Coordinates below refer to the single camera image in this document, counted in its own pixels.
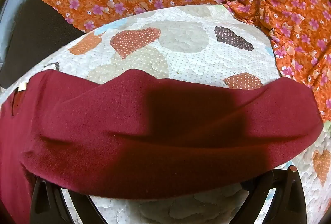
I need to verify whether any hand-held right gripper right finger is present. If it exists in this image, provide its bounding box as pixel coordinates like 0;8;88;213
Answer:
239;165;307;224

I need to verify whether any dark cloth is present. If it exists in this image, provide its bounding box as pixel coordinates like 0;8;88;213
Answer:
0;0;84;90

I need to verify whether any grey cloth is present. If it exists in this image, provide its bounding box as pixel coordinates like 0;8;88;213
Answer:
0;0;35;64

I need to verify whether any maroon knit garment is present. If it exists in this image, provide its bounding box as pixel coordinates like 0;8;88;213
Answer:
0;69;324;224

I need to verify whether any white heart-patterned quilt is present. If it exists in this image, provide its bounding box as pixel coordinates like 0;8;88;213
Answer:
0;5;331;224

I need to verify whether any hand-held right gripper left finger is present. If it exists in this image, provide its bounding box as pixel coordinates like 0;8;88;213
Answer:
29;178;102;224

